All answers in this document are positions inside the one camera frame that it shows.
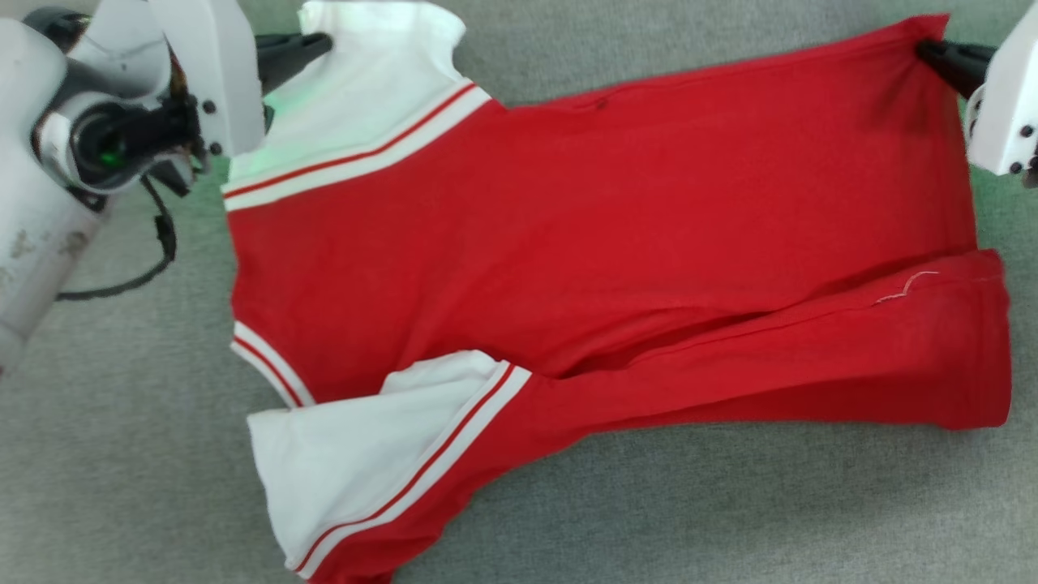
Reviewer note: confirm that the red and white shirt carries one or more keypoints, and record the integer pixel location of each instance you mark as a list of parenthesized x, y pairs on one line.
[(568, 227)]

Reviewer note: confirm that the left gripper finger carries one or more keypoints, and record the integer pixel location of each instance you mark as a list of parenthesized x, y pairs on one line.
[(284, 57)]

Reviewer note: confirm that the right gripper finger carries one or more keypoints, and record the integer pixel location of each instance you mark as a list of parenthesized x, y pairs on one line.
[(957, 65)]

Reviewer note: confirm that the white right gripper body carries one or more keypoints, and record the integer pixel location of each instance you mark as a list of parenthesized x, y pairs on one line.
[(1010, 113)]

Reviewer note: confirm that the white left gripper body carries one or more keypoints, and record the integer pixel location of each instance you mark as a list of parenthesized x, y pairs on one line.
[(219, 73)]

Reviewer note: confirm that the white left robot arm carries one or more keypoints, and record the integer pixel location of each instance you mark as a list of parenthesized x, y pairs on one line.
[(32, 203)]

